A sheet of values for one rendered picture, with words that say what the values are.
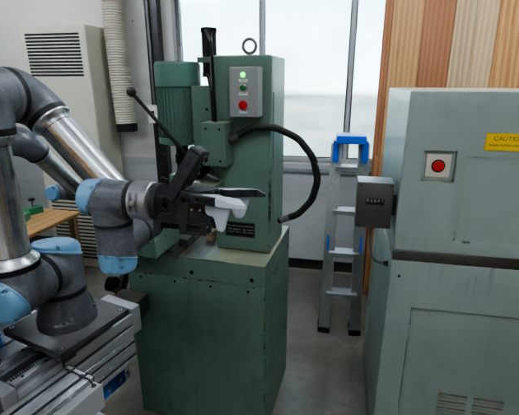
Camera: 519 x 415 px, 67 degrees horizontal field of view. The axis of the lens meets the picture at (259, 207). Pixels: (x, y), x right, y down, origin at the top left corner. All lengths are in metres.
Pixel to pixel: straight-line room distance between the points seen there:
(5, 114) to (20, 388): 0.62
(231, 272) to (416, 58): 1.83
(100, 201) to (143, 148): 2.48
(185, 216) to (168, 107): 0.89
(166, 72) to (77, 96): 1.65
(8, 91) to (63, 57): 2.25
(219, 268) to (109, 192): 0.78
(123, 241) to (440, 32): 2.38
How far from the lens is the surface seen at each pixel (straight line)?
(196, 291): 1.57
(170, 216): 0.75
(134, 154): 3.31
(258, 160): 1.42
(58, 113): 0.99
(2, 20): 3.88
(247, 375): 1.71
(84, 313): 1.16
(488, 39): 2.87
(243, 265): 1.44
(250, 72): 1.34
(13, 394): 1.13
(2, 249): 0.98
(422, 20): 2.77
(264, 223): 1.48
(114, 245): 0.82
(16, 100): 0.95
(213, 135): 1.37
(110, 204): 0.78
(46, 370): 1.17
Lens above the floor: 1.43
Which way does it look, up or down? 18 degrees down
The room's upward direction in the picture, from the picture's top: straight up
